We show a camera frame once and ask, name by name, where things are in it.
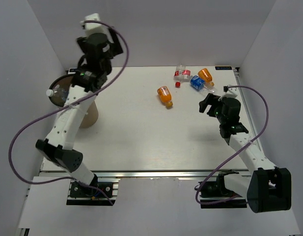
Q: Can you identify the orange juice bottle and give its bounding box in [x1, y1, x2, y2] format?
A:
[157, 86, 173, 109]
[197, 68, 214, 87]

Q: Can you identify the blue label bottle far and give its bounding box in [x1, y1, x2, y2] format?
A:
[190, 75, 217, 96]

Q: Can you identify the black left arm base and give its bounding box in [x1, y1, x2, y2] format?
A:
[66, 177, 119, 207]

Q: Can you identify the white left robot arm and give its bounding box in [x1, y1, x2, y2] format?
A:
[35, 29, 123, 196]

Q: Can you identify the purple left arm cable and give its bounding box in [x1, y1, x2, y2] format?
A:
[8, 20, 130, 206]

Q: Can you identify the crushed red label bottle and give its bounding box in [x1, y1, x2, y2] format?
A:
[173, 64, 191, 82]

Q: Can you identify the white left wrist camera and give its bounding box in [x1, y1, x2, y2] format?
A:
[80, 13, 108, 38]

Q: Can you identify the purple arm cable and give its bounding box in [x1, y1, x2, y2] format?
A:
[8, 20, 130, 206]
[195, 85, 269, 205]

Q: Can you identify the clear bottle blue label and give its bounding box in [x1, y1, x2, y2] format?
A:
[46, 85, 68, 103]

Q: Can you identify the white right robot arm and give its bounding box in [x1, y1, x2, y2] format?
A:
[199, 93, 292, 213]

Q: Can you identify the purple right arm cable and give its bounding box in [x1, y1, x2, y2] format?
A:
[195, 85, 269, 205]

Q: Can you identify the blue sticker right corner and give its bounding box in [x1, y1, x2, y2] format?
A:
[215, 66, 232, 70]

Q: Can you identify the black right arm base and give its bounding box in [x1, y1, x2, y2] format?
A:
[199, 170, 247, 209]

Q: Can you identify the aluminium table front rail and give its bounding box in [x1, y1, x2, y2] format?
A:
[39, 169, 252, 179]

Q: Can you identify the brown cardboard cylinder bin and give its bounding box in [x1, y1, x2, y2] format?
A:
[49, 74, 99, 128]

